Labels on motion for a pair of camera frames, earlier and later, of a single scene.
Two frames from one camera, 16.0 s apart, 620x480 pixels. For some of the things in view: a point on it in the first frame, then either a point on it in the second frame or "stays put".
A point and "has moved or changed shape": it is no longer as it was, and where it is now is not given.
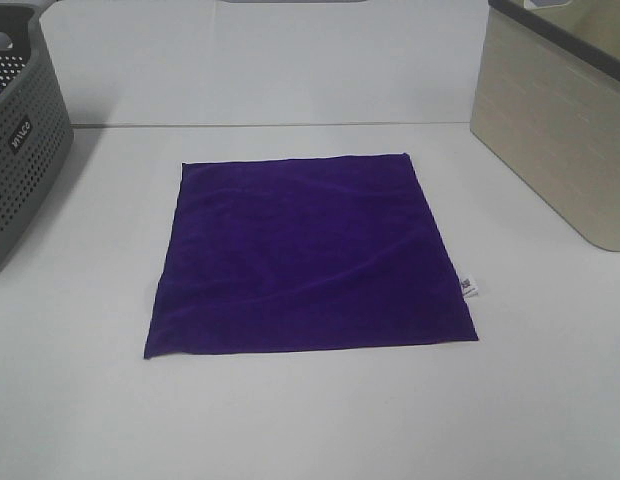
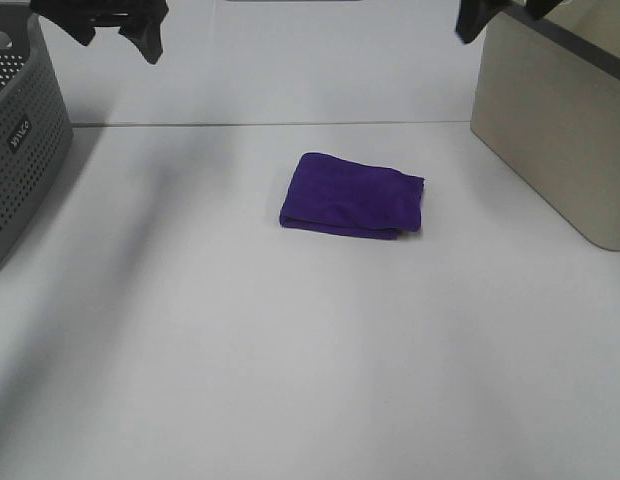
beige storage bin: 552,104 stays put
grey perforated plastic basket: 32,125 stays put
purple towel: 305,253 has moved or changed shape
